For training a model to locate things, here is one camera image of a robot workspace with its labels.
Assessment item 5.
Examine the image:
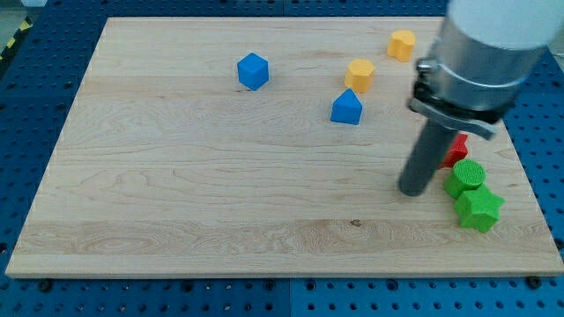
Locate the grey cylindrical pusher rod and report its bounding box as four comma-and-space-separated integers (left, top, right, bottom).
397, 120, 458, 196

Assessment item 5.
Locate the yellow heart block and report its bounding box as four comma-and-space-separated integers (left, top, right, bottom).
386, 29, 416, 63

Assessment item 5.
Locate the red block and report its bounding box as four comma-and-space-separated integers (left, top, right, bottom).
439, 133, 468, 169

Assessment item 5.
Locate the blue cube block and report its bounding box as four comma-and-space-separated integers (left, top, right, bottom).
237, 53, 270, 91

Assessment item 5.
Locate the green cylinder block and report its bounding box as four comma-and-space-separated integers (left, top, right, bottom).
444, 159, 486, 199

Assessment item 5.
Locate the blue triangle block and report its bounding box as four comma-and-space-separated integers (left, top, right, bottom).
330, 89, 363, 125

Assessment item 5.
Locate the yellow hexagon block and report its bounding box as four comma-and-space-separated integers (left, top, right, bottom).
344, 59, 375, 93

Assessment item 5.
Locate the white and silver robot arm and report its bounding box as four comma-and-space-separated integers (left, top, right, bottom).
410, 0, 563, 142

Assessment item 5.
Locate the green star block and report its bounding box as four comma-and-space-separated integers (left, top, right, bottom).
454, 184, 505, 232

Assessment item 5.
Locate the light wooden board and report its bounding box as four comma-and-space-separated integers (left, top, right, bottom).
6, 18, 563, 279

